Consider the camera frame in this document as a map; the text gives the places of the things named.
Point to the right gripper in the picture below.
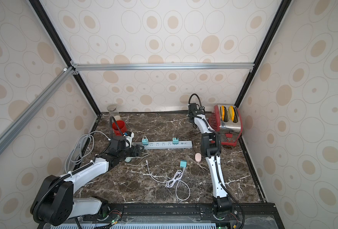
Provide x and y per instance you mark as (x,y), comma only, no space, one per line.
(192,115)

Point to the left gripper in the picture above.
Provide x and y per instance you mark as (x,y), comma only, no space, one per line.
(136,150)

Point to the green earbud case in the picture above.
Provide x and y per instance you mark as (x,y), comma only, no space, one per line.
(128,159)

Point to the teal charger with black cable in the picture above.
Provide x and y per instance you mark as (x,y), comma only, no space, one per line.
(175,141)

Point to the pink earbud case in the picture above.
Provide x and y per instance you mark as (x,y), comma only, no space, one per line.
(198,157)

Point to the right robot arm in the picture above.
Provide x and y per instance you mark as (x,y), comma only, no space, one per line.
(224,202)

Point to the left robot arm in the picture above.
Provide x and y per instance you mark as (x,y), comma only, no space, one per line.
(54,203)

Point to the red metal cup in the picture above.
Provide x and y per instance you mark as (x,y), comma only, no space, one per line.
(119,127)

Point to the red silver toaster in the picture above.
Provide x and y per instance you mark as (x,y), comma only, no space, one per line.
(226,120)

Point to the clear glass jar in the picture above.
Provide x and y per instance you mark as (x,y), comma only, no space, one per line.
(113,111)

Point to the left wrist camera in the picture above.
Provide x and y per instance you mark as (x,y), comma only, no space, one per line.
(129,137)

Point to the horizontal aluminium rail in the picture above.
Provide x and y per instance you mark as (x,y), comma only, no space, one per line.
(168,66)

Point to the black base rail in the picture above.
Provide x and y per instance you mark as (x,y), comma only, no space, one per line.
(180,216)

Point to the diagonal aluminium rail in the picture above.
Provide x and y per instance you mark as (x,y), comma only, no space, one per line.
(28,114)

